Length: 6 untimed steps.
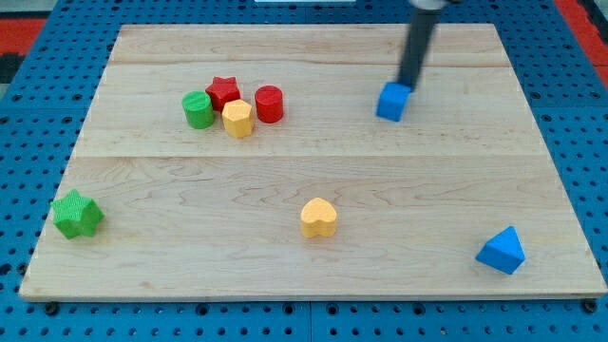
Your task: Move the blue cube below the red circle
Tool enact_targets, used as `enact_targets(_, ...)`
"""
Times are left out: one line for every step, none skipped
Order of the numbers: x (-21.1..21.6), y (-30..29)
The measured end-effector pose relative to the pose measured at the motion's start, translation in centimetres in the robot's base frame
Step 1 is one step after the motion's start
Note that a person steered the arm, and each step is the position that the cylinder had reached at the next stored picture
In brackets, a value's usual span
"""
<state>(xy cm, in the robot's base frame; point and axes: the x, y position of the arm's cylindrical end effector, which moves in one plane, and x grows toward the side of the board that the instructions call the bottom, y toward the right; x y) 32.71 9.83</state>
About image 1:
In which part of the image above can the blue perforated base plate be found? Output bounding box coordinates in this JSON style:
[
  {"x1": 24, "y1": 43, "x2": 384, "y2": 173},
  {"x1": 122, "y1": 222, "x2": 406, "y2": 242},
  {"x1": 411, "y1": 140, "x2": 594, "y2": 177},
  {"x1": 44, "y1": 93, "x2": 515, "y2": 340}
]
[{"x1": 1, "y1": 0, "x2": 607, "y2": 341}]

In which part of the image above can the green star block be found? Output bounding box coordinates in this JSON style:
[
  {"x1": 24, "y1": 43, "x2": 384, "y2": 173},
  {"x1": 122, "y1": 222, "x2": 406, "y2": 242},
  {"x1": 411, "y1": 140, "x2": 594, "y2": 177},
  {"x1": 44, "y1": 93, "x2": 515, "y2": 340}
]
[{"x1": 51, "y1": 189, "x2": 105, "y2": 239}]

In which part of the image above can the red star block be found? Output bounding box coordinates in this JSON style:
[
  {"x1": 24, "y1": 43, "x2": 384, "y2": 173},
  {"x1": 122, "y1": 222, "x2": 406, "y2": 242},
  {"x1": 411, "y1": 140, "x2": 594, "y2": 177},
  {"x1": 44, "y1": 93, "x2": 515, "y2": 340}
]
[{"x1": 205, "y1": 76, "x2": 241, "y2": 111}]

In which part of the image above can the blue cube block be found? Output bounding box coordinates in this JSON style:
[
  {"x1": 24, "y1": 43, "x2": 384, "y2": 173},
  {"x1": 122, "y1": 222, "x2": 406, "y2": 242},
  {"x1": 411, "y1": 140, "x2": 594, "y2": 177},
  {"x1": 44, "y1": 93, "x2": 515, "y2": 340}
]
[{"x1": 375, "y1": 82, "x2": 411, "y2": 122}]

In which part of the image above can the yellow hexagon block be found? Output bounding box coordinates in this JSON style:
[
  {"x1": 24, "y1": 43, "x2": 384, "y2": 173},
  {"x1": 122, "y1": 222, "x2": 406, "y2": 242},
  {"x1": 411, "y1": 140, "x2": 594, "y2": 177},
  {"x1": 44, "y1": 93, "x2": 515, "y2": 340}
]
[{"x1": 222, "y1": 100, "x2": 255, "y2": 139}]

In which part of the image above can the red cylinder block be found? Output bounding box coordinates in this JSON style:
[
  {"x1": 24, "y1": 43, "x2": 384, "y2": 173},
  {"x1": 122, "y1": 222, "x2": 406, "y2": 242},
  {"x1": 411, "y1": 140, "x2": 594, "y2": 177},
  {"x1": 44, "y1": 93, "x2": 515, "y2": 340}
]
[{"x1": 255, "y1": 85, "x2": 284, "y2": 124}]

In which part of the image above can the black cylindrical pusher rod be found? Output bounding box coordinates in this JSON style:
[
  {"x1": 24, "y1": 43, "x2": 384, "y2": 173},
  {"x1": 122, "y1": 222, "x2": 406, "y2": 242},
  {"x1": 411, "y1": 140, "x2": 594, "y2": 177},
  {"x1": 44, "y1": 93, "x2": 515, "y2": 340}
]
[{"x1": 397, "y1": 7, "x2": 441, "y2": 90}]

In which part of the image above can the yellow heart block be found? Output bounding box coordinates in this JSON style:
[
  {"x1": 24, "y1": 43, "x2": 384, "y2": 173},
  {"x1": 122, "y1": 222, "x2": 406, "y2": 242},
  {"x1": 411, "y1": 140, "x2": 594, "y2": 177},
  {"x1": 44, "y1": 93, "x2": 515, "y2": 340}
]
[{"x1": 300, "y1": 198, "x2": 337, "y2": 238}]

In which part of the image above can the wooden board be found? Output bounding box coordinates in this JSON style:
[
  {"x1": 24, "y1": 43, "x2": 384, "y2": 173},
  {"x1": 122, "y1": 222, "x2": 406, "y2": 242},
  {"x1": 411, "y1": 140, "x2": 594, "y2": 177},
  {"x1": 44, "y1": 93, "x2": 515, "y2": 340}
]
[{"x1": 20, "y1": 24, "x2": 607, "y2": 302}]

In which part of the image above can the green cylinder block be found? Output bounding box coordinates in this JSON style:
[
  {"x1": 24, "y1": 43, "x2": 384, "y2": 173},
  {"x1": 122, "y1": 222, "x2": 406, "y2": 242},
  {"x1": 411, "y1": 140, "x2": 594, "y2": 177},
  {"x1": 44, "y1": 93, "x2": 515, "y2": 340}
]
[{"x1": 181, "y1": 91, "x2": 215, "y2": 129}]

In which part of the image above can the blue triangle block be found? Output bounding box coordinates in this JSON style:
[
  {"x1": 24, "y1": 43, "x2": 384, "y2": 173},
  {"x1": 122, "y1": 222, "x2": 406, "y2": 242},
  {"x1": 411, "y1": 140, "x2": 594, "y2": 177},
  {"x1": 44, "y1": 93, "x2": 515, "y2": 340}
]
[{"x1": 475, "y1": 226, "x2": 526, "y2": 275}]

